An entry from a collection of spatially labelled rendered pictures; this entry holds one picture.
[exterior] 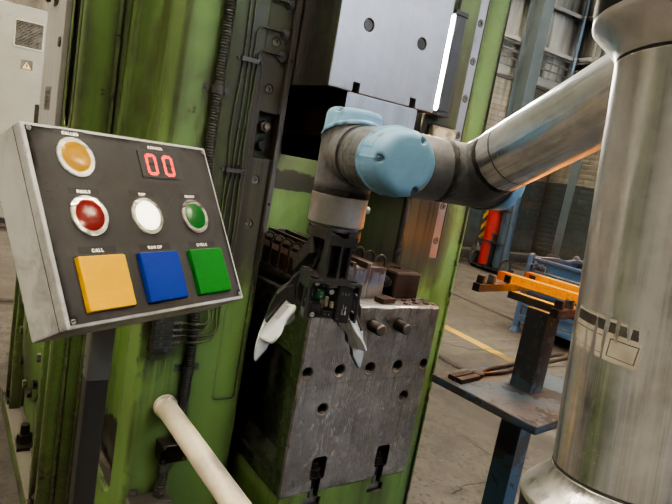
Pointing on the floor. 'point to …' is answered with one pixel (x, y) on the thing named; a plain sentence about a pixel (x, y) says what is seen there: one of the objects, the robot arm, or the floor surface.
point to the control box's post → (91, 415)
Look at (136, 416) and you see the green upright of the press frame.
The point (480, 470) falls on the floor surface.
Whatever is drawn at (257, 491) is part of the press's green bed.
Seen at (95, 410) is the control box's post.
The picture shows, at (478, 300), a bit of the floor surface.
